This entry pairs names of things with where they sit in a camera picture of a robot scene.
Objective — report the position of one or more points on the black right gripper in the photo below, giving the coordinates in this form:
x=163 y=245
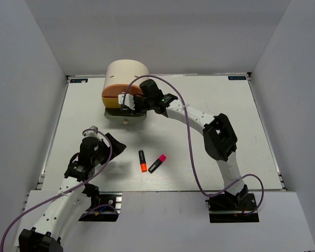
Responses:
x=136 y=98

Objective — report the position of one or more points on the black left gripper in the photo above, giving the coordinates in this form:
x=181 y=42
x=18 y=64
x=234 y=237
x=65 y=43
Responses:
x=118 y=147

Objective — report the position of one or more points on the orange capped black highlighter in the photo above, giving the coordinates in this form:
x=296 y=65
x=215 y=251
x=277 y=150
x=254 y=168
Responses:
x=142 y=160

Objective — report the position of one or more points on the cream orange drawer box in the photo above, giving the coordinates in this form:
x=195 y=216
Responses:
x=119 y=76

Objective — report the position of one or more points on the pink capped black highlighter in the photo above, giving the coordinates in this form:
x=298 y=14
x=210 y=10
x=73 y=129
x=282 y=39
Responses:
x=157 y=163

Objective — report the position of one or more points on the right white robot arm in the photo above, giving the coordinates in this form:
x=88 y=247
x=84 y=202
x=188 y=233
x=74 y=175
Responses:
x=218 y=134

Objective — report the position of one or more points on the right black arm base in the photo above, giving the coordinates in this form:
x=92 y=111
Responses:
x=222 y=210

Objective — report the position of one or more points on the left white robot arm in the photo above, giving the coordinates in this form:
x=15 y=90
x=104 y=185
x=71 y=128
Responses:
x=75 y=194

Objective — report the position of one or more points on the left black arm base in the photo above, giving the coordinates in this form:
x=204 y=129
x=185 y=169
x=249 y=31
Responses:
x=105 y=207

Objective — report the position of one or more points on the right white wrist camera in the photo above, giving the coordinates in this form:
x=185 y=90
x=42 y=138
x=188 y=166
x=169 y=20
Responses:
x=126 y=101

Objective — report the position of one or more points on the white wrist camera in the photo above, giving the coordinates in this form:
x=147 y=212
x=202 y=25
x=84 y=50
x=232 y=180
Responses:
x=126 y=101
x=91 y=132

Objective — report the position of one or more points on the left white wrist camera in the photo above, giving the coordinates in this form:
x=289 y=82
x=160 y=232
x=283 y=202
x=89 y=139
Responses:
x=91 y=132

